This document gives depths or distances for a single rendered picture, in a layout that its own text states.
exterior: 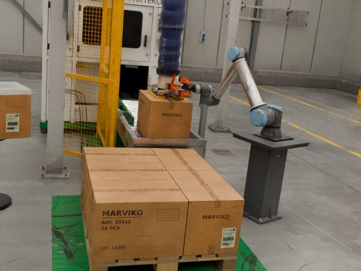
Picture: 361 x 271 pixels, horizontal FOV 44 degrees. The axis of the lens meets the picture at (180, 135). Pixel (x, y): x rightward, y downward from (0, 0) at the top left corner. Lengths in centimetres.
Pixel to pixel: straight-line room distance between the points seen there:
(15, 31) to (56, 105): 811
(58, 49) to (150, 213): 221
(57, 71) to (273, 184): 233
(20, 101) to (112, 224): 142
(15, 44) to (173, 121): 892
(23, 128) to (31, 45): 886
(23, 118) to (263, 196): 214
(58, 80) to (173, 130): 126
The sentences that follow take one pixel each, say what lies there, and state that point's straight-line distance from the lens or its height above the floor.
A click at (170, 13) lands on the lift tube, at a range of 423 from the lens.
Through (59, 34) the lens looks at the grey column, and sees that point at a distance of 454.
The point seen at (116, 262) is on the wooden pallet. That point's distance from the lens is 303.
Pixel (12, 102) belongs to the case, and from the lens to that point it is 379.
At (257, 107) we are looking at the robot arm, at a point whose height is 103.
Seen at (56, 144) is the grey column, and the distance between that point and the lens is 473.
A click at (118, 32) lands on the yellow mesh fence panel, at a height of 150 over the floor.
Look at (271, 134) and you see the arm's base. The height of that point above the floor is 79.
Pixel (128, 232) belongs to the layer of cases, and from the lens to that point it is 293.
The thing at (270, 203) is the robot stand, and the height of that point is 16.
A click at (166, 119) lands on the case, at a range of 412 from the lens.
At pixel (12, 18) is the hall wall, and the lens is 1262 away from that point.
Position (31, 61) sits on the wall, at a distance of 1254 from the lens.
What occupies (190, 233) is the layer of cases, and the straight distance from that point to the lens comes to 304.
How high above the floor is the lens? 166
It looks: 14 degrees down
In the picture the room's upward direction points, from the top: 6 degrees clockwise
